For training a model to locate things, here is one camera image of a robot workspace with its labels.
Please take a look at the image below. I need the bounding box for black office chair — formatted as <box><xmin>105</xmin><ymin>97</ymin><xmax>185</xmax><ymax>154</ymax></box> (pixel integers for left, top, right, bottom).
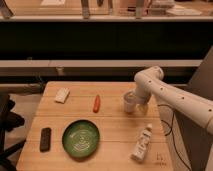
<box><xmin>0</xmin><ymin>93</ymin><xmax>26</xmax><ymax>171</ymax></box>

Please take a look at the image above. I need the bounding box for white sponge block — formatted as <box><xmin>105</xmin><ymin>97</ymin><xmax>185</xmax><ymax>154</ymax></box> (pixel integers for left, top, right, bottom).
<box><xmin>55</xmin><ymin>88</ymin><xmax>70</xmax><ymax>104</ymax></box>

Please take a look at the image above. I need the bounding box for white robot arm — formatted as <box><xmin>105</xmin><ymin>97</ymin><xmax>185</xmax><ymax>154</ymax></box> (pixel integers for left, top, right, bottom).
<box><xmin>124</xmin><ymin>66</ymin><xmax>213</xmax><ymax>135</ymax></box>

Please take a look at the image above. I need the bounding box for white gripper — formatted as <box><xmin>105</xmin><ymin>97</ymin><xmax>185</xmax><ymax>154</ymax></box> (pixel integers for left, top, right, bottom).
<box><xmin>128</xmin><ymin>87</ymin><xmax>151</xmax><ymax>114</ymax></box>

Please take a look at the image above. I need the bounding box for orange carrot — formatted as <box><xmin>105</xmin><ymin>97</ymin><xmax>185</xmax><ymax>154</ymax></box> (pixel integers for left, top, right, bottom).
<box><xmin>93</xmin><ymin>95</ymin><xmax>101</xmax><ymax>113</ymax></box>

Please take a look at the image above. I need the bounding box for black remote control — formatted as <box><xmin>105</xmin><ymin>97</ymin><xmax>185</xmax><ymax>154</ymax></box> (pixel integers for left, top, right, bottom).
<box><xmin>40</xmin><ymin>127</ymin><xmax>51</xmax><ymax>152</ymax></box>

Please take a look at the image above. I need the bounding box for white plastic bottle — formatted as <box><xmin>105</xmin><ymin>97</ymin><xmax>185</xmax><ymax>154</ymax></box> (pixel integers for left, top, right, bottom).
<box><xmin>131</xmin><ymin>124</ymin><xmax>152</xmax><ymax>163</ymax></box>

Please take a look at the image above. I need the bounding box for green round plate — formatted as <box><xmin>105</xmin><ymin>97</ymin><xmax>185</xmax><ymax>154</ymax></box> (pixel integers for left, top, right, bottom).
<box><xmin>62</xmin><ymin>120</ymin><xmax>100</xmax><ymax>159</ymax></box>

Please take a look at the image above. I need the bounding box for black cable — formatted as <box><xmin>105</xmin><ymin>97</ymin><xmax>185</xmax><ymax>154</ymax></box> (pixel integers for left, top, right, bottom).
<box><xmin>157</xmin><ymin>103</ymin><xmax>193</xmax><ymax>171</ymax></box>

